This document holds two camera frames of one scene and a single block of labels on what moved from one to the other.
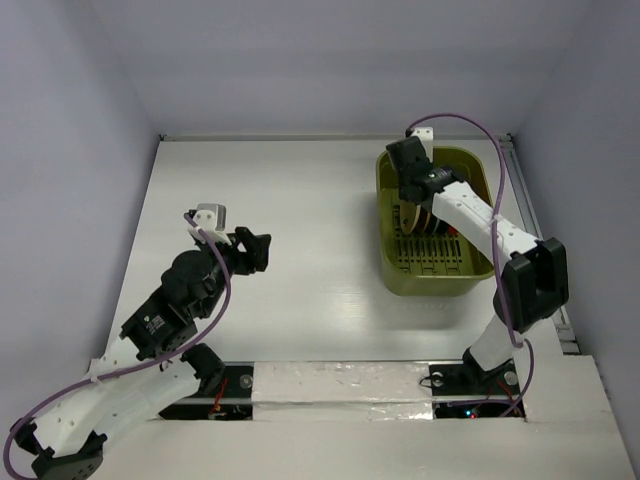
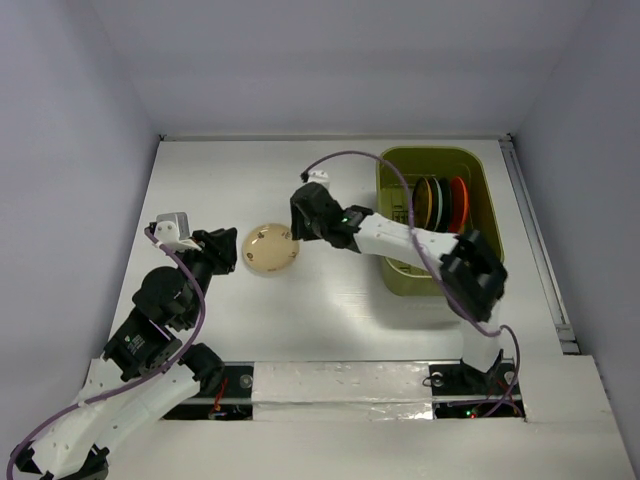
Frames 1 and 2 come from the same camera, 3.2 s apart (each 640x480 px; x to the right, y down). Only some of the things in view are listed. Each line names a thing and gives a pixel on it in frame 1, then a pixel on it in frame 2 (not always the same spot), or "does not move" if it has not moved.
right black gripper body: [408, 186] -> [305, 215]
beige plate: [409, 215] -> [269, 249]
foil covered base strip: [342, 391] does not move
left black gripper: [255, 256] -> [219, 245]
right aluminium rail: [564, 321] does not move
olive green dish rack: [430, 264] does not move
